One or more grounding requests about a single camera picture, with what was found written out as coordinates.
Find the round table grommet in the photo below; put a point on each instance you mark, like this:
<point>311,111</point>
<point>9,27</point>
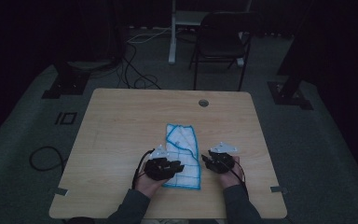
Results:
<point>203,103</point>

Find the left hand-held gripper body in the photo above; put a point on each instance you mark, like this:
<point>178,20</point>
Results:
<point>159,168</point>

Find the black folding chair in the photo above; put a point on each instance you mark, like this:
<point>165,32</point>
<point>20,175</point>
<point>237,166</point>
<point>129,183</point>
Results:
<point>220,40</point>

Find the person's left hand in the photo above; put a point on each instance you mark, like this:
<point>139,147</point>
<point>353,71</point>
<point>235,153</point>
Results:
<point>147,186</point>

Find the person's right hand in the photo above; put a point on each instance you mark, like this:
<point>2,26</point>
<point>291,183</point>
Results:
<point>230,179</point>

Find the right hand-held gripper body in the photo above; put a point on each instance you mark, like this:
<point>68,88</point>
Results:
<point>223,163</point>

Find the white metal stand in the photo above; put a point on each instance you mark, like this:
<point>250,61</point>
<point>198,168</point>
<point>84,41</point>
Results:
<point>172,37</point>

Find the white cloth with blue edging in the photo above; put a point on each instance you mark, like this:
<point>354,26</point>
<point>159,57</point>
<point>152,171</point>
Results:
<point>183,140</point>

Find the black stand with base plate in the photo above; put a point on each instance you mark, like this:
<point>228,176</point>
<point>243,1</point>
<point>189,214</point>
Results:
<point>289,93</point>
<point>66,84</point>

